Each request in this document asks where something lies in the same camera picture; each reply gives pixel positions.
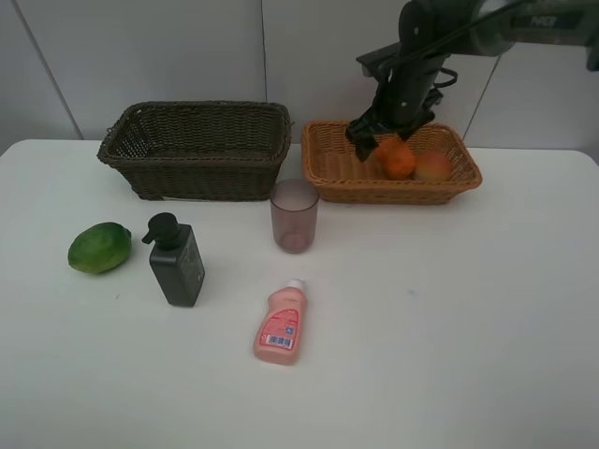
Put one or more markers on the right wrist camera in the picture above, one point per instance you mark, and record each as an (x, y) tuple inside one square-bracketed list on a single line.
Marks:
[(375, 64)]

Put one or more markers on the peach fruit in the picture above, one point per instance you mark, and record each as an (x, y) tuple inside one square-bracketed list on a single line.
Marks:
[(432, 166)]

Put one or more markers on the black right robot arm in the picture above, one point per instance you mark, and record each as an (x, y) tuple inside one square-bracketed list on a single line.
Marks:
[(410, 73)]

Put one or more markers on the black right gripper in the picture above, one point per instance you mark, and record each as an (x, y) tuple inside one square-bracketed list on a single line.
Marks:
[(378, 120)]

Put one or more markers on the black pump bottle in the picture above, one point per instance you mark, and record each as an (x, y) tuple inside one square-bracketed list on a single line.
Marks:
[(175, 259)]

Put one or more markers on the dark brown wicker basket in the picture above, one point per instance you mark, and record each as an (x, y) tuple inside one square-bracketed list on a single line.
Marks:
[(199, 150)]

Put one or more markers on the orange wicker basket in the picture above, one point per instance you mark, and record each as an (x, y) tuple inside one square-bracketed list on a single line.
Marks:
[(330, 164)]

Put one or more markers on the orange tangerine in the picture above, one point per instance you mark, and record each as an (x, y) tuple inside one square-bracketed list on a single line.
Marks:
[(395, 158)]

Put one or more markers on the green papaya fruit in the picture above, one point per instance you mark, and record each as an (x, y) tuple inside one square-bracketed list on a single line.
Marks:
[(100, 248)]

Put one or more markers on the pink lotion bottle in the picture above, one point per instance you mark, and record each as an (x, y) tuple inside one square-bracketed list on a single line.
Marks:
[(278, 338)]

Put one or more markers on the translucent pink plastic cup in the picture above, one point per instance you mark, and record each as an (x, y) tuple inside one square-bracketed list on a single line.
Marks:
[(293, 212)]

